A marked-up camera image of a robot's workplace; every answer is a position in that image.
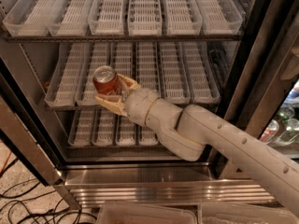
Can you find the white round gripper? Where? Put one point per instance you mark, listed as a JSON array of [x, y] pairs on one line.
[[139, 104]]

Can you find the red coke can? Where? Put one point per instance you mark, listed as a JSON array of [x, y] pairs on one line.
[[106, 81]]

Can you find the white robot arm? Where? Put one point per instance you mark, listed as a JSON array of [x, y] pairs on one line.
[[186, 132]]

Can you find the bottom shelf white tray three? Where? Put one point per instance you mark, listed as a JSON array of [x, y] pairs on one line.
[[125, 134]]

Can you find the shelf white tray three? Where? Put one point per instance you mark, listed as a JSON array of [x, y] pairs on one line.
[[121, 63], [106, 17], [125, 134]]

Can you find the bottom shelf white tray two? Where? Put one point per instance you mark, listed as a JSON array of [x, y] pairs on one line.
[[103, 129]]

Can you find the shelf white tray two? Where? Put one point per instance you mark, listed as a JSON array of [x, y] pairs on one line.
[[98, 56], [103, 129], [69, 17]]

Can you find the middle shelf white tray three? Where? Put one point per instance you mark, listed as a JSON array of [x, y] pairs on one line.
[[121, 63]]

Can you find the middle shelf white tray two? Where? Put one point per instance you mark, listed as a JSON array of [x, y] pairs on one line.
[[98, 56]]

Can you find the middle shelf white tray four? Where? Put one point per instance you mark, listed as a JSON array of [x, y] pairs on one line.
[[147, 72]]

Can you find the middle shelf white tray five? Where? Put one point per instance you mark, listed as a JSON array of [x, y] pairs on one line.
[[174, 79]]

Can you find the shelf white tray five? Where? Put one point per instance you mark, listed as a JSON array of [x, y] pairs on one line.
[[182, 17], [174, 79]]

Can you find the bottom shelf white tray one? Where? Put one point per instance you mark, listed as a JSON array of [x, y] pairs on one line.
[[82, 128]]

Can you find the shelf white tray one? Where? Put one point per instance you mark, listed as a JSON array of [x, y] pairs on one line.
[[29, 18], [63, 85], [82, 128]]

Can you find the middle shelf white tray one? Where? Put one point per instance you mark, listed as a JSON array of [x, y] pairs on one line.
[[63, 85]]

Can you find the top shelf white tray four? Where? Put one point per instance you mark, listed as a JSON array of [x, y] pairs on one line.
[[144, 17]]

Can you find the top shelf white tray three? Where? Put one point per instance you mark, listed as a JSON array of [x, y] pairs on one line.
[[106, 17]]

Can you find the middle shelf white tray six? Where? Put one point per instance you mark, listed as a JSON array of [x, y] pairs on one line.
[[202, 83]]

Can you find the shelf white tray six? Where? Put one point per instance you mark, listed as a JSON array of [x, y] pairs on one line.
[[220, 17], [202, 83]]

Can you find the top shelf white tray two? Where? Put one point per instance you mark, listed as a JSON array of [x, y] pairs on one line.
[[69, 17]]

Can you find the top shelf white tray five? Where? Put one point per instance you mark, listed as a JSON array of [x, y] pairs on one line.
[[182, 17]]

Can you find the open fridge door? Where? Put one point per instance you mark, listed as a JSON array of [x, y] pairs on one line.
[[24, 134]]

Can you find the top shelf white tray one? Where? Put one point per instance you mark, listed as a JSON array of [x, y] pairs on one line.
[[29, 18]]

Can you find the stainless steel fridge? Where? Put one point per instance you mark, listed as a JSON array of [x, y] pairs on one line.
[[254, 71]]

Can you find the top shelf white tray six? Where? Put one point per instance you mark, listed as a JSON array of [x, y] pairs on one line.
[[220, 17]]

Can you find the red can behind glass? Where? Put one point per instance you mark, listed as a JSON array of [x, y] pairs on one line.
[[270, 131]]

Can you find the clear plastic bin left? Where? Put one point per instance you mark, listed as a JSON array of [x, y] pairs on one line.
[[134, 213]]

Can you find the clear plastic bin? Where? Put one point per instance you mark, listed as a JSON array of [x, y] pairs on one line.
[[233, 213], [134, 213]]

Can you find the clear plastic bin right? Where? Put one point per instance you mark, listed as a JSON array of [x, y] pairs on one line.
[[233, 213]]

